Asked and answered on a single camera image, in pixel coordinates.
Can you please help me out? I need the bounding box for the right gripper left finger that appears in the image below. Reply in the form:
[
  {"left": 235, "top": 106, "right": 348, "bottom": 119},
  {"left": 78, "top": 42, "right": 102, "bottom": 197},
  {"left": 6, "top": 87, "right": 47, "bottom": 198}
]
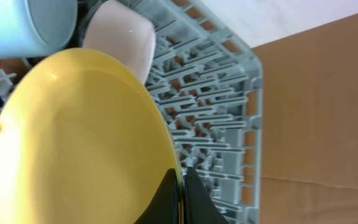
[{"left": 135, "top": 169, "right": 180, "bottom": 224}]

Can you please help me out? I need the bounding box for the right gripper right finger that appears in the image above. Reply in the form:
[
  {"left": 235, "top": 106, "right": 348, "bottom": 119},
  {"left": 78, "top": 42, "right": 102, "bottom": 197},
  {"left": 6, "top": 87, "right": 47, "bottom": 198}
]
[{"left": 183, "top": 167, "right": 229, "bottom": 224}]

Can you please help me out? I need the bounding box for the yellow plate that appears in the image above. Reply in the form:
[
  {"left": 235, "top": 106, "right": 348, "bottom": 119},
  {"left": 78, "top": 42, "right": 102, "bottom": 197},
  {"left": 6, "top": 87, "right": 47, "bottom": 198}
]
[{"left": 0, "top": 48, "right": 180, "bottom": 223}]

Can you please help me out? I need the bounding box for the white bowl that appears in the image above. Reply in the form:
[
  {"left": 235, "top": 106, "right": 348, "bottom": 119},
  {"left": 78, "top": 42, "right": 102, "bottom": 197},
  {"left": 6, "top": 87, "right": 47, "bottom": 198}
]
[{"left": 83, "top": 0, "right": 156, "bottom": 84}]

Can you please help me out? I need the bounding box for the light blue bowl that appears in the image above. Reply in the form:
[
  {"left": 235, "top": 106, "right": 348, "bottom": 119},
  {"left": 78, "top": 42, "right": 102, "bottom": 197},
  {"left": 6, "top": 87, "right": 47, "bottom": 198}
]
[{"left": 0, "top": 0, "right": 78, "bottom": 59}]

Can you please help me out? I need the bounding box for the grey dishwasher rack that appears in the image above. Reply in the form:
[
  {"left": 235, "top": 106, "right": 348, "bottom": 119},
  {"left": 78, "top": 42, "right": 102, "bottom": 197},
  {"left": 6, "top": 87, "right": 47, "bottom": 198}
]
[{"left": 0, "top": 1, "right": 262, "bottom": 223}]

